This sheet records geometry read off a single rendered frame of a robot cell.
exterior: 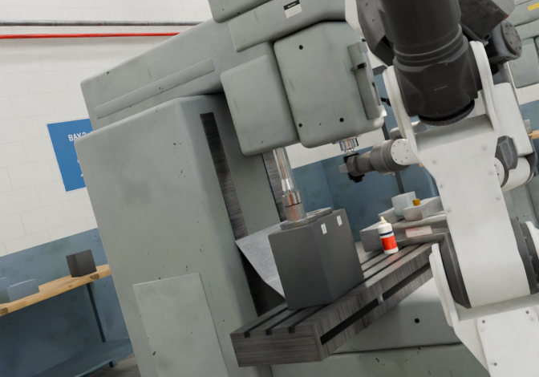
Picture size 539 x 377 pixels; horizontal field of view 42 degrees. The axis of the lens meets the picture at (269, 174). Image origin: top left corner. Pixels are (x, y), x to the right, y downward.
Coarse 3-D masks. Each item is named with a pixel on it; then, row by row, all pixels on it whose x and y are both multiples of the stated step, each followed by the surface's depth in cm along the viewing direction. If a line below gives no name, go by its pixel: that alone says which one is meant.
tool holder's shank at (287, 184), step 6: (276, 150) 168; (282, 150) 169; (276, 156) 169; (282, 156) 168; (276, 162) 169; (282, 162) 168; (282, 168) 168; (288, 168) 169; (282, 174) 168; (288, 174) 169; (282, 180) 169; (288, 180) 168; (282, 186) 169; (288, 186) 168; (294, 186) 169; (288, 192) 168
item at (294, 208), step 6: (288, 198) 167; (294, 198) 167; (300, 198) 168; (288, 204) 168; (294, 204) 167; (300, 204) 168; (288, 210) 168; (294, 210) 167; (300, 210) 168; (288, 216) 168; (294, 216) 167; (300, 216) 167; (306, 216) 169
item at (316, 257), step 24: (312, 216) 168; (336, 216) 175; (288, 240) 165; (312, 240) 162; (336, 240) 171; (288, 264) 166; (312, 264) 163; (336, 264) 168; (360, 264) 181; (288, 288) 166; (312, 288) 164; (336, 288) 165
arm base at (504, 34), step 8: (504, 24) 157; (496, 32) 155; (504, 32) 155; (512, 32) 158; (488, 40) 155; (496, 40) 154; (504, 40) 155; (512, 40) 157; (520, 40) 159; (488, 48) 155; (496, 48) 154; (504, 48) 154; (512, 48) 156; (520, 48) 158; (488, 56) 155; (496, 56) 154; (504, 56) 154; (512, 56) 155; (520, 56) 159
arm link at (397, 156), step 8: (416, 128) 178; (424, 128) 179; (392, 136) 184; (400, 136) 183; (384, 144) 185; (392, 144) 179; (400, 144) 176; (384, 152) 184; (392, 152) 179; (400, 152) 177; (408, 152) 175; (384, 160) 184; (392, 160) 182; (400, 160) 177; (408, 160) 175; (416, 160) 178; (392, 168) 184; (400, 168) 184
